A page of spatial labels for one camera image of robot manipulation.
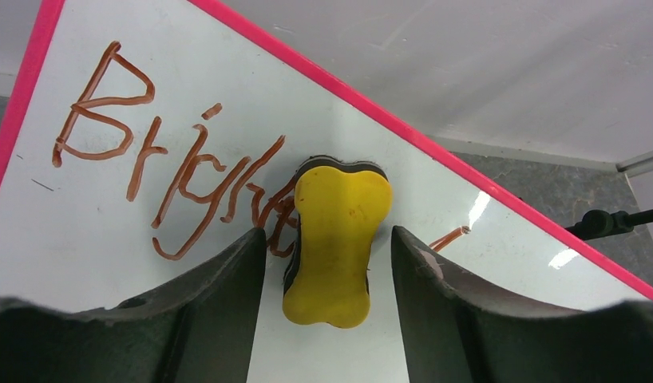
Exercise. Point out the black microphone tripod stand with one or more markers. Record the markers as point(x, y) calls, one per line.
point(597, 224)

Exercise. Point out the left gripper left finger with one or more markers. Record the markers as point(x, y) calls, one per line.
point(197, 327)

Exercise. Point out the pink framed whiteboard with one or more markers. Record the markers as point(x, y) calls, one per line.
point(142, 138)

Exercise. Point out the yellow bone-shaped eraser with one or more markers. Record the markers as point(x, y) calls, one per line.
point(340, 208)

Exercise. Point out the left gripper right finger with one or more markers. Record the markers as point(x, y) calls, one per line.
point(459, 327)

